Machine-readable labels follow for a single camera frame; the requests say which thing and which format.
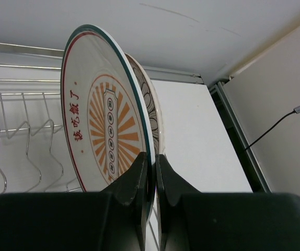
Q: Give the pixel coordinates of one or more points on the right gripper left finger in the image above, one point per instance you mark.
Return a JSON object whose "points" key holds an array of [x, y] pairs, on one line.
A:
{"points": [[125, 219]]}

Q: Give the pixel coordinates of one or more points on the orange sunburst plate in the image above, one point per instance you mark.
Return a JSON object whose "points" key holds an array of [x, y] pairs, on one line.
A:
{"points": [[105, 118]]}

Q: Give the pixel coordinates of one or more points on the floral plate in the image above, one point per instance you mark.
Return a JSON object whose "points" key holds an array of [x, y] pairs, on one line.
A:
{"points": [[152, 104]]}

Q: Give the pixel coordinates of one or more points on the chrome wire dish rack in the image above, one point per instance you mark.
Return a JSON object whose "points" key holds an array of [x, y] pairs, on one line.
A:
{"points": [[42, 206]]}

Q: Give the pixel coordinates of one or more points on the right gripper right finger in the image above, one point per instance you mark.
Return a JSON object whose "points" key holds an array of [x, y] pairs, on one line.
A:
{"points": [[171, 215]]}

